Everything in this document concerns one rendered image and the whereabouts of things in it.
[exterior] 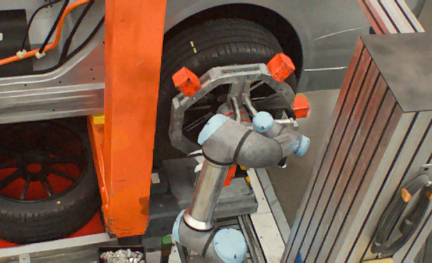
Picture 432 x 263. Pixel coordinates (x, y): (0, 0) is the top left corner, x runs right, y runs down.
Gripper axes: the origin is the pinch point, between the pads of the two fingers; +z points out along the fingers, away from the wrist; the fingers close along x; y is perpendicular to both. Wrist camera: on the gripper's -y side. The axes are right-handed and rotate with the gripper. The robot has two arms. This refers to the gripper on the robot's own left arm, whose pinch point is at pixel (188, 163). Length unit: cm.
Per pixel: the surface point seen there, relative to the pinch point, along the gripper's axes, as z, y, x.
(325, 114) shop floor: -103, 70, 151
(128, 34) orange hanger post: 5, -59, -27
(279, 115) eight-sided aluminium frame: -50, 15, 46
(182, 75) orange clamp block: -12.2, -24.6, 28.2
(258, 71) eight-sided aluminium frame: -42, -14, 28
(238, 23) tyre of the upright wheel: -45, -32, 47
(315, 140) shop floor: -87, 75, 132
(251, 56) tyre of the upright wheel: -43, -20, 32
